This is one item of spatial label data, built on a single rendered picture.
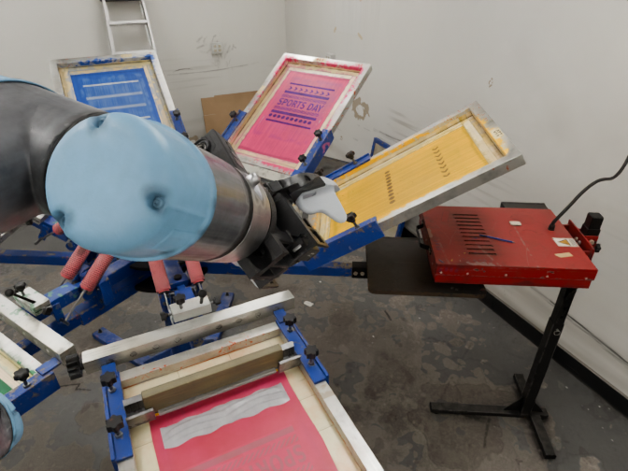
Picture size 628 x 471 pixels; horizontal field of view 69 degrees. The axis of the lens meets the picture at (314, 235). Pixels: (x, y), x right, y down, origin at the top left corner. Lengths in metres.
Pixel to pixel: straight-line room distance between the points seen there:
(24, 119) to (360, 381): 2.53
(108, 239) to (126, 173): 0.03
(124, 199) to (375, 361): 2.66
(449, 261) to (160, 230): 1.57
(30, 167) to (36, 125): 0.02
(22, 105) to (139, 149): 0.11
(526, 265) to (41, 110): 1.68
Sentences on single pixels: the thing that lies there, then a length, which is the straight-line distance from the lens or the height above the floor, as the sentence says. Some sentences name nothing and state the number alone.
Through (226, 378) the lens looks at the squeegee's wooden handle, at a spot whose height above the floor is 1.02.
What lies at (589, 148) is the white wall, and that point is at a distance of 2.65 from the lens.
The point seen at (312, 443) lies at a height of 0.96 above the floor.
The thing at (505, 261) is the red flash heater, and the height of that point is 1.10.
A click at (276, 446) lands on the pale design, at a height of 0.96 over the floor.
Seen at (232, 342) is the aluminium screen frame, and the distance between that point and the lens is 1.55.
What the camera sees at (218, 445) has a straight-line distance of 1.36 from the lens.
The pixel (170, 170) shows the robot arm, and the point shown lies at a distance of 0.24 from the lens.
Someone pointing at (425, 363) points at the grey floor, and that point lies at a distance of 2.89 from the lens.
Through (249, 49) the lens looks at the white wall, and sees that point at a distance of 5.42.
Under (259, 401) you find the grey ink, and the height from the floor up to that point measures 0.96.
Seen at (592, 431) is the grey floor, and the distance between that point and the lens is 2.90.
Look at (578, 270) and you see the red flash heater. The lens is 1.90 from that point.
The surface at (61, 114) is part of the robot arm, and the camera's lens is 0.31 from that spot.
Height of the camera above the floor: 2.07
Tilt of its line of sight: 32 degrees down
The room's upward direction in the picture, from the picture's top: straight up
